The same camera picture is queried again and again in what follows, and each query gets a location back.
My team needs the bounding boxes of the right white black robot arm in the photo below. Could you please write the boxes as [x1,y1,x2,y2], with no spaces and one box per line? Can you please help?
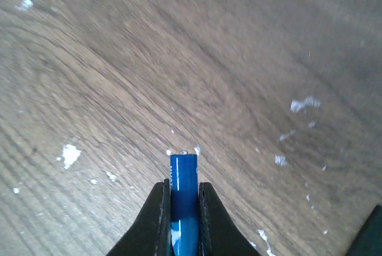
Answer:
[108,179,381,255]

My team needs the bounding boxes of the blue battery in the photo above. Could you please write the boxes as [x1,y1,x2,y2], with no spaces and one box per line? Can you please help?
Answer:
[170,151,199,255]

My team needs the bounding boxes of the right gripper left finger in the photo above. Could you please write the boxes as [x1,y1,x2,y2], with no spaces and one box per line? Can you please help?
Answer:
[107,179,172,256]

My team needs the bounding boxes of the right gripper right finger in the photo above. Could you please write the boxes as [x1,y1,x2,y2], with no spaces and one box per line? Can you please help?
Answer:
[198,182,260,256]

